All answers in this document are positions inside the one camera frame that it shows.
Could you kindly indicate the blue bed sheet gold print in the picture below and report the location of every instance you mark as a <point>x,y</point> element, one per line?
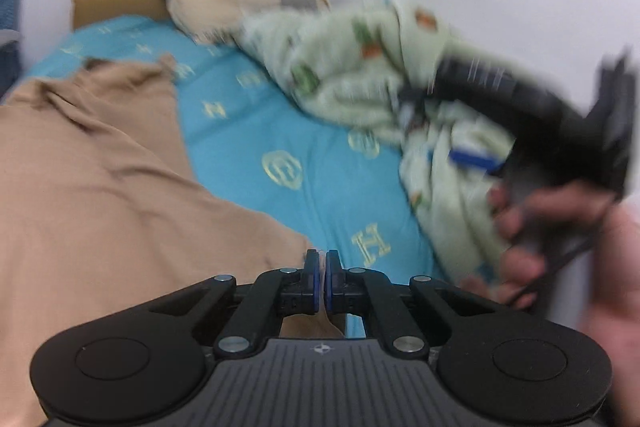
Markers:
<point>300,167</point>

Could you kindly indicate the light green printed blanket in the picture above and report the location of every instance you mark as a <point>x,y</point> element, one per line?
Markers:
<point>350,72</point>

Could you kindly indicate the person's right hand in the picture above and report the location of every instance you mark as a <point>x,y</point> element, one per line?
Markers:
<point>555,207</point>

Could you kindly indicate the wooden headboard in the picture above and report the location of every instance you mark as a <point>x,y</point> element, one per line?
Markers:
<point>115,2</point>

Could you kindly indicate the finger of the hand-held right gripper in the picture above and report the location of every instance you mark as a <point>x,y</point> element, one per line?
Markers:
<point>475,161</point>
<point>414,109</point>

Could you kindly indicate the person's right forearm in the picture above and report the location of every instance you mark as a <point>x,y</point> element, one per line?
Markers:
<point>617,367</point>

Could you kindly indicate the tan garment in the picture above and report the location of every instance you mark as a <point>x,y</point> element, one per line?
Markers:
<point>100,207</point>

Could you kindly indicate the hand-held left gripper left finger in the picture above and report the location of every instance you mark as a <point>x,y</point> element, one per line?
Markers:
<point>313,287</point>

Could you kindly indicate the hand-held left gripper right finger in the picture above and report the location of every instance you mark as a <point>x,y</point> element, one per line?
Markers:
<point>330,287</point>

